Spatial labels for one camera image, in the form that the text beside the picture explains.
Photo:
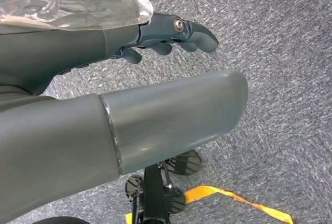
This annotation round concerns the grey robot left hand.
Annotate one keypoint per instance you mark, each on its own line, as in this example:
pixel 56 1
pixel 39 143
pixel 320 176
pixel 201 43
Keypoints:
pixel 65 140

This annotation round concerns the black rounded robot part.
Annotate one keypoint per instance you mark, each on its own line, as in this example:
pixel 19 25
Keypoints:
pixel 62 221

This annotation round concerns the yellow floor tape square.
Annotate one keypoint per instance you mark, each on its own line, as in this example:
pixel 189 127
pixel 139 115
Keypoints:
pixel 202 192

